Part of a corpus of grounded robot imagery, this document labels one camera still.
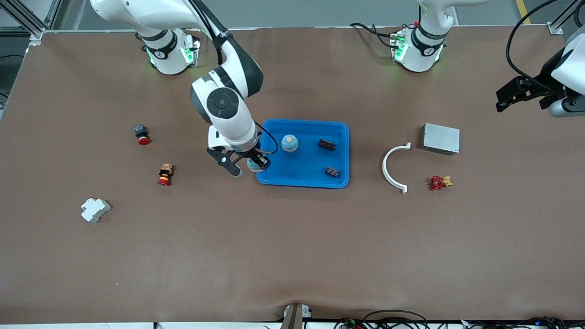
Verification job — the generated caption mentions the black cable bundle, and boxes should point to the black cable bundle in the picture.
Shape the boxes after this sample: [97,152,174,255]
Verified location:
[462,316,585,329]

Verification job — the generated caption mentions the white curved plastic bracket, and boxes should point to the white curved plastic bracket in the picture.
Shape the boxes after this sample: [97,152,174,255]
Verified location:
[382,142,412,195]

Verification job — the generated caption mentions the black looped cable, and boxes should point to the black looped cable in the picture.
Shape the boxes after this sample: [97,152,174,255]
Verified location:
[363,310,430,329]

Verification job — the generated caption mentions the aluminium frame profile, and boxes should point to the aluminium frame profile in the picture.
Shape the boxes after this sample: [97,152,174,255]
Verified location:
[0,0,62,46]
[548,0,585,36]

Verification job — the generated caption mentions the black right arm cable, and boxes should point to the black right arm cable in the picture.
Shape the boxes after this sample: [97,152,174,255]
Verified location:
[187,0,279,156]

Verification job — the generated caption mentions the red emergency stop button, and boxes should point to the red emergency stop button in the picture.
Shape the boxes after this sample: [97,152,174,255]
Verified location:
[133,124,151,146]

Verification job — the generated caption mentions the brass valve with red handle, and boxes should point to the brass valve with red handle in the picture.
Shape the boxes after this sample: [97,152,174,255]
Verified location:
[429,175,454,191]

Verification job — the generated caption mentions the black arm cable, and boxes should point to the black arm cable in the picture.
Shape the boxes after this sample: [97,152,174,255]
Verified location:
[506,0,560,87]
[187,0,279,156]

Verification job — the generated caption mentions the silver metal box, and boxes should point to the silver metal box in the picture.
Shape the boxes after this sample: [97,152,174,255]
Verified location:
[421,122,461,156]

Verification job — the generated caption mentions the brown table cover sheet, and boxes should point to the brown table cover sheet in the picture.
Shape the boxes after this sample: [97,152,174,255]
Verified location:
[0,27,585,325]

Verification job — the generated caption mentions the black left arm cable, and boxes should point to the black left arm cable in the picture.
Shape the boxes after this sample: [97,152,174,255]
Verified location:
[506,0,560,87]

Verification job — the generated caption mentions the white circuit breaker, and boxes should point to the white circuit breaker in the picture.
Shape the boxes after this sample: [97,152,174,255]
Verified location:
[80,197,112,224]

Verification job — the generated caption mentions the black base cables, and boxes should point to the black base cables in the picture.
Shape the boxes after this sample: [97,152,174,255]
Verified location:
[350,22,398,48]

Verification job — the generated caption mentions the blue plastic tray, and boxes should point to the blue plastic tray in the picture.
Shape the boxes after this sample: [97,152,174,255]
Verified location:
[256,119,351,189]

